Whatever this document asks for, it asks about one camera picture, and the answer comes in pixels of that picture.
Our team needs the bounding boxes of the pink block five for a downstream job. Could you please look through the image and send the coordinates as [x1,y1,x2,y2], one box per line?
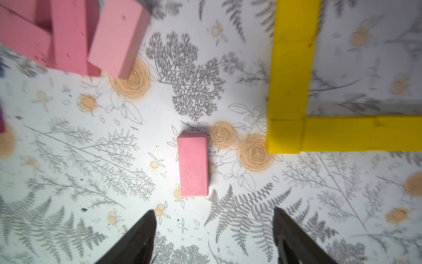
[177,133,209,196]

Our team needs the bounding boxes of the small yellow cube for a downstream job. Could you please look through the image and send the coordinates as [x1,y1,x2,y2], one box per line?
[266,120,304,154]

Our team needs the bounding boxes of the pink block one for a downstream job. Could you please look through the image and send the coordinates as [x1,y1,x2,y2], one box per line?
[1,0,40,23]

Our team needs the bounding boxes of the magenta small cube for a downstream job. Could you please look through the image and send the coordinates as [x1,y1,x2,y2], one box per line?
[0,108,5,134]

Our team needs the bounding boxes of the floral table mat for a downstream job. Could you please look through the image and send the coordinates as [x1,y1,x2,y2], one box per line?
[1,1,422,264]

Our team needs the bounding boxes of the pink block two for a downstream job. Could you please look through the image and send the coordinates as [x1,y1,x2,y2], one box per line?
[1,7,53,67]

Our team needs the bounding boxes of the pink block four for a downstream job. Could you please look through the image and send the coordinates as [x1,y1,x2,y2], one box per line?
[88,0,151,79]

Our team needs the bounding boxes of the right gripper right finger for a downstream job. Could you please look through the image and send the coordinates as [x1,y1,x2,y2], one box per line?
[273,207,336,264]

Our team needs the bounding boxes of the yellow block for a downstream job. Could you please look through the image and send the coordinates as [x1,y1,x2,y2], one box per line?
[370,115,422,151]
[301,117,375,152]
[274,0,321,43]
[268,41,314,120]

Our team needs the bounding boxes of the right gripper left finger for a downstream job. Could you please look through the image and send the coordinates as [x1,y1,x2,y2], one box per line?
[96,210,157,264]

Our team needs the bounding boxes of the pink block three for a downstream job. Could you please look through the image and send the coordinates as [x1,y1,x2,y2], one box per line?
[50,0,101,77]

